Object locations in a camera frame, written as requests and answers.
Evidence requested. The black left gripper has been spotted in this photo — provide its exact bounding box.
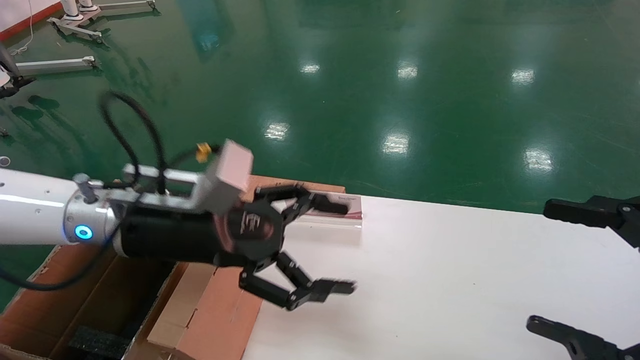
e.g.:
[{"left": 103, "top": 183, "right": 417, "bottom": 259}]
[{"left": 116, "top": 184, "right": 357, "bottom": 312}]

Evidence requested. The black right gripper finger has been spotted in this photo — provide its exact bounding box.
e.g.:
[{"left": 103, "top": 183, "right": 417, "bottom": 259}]
[
  {"left": 543, "top": 195, "right": 640, "bottom": 249},
  {"left": 526, "top": 315, "right": 640, "bottom": 360}
]

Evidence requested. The small brown cardboard box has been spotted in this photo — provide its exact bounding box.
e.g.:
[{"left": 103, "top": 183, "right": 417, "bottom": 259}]
[{"left": 147, "top": 260, "right": 263, "bottom": 360}]

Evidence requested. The large brown cardboard box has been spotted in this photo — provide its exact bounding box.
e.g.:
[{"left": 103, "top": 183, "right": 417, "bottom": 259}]
[{"left": 0, "top": 242, "right": 191, "bottom": 360}]

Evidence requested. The white sign with red text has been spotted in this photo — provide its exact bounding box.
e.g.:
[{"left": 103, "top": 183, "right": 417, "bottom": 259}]
[{"left": 287, "top": 194, "right": 363, "bottom": 231}]

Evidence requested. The brown wooden table board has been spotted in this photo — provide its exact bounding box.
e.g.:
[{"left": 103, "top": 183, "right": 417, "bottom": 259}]
[{"left": 242, "top": 174, "right": 347, "bottom": 203}]

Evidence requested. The black foam block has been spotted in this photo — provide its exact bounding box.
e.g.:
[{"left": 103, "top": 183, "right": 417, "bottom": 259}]
[{"left": 67, "top": 325, "right": 132, "bottom": 360}]

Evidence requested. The white metal robot stand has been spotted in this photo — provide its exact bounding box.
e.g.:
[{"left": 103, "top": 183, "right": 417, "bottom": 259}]
[
  {"left": 46, "top": 0, "right": 157, "bottom": 43},
  {"left": 12, "top": 56, "right": 97, "bottom": 76}
]

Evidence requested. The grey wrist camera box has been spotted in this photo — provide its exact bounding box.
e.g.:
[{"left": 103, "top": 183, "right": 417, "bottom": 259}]
[{"left": 122, "top": 139, "right": 254, "bottom": 216}]

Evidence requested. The black arm cable yellow tag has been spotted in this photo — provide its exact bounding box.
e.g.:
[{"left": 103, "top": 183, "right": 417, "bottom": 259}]
[{"left": 0, "top": 91, "right": 222, "bottom": 292}]

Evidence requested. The white floor cord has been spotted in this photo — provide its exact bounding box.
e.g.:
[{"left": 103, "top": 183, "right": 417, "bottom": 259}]
[{"left": 10, "top": 0, "right": 35, "bottom": 56}]

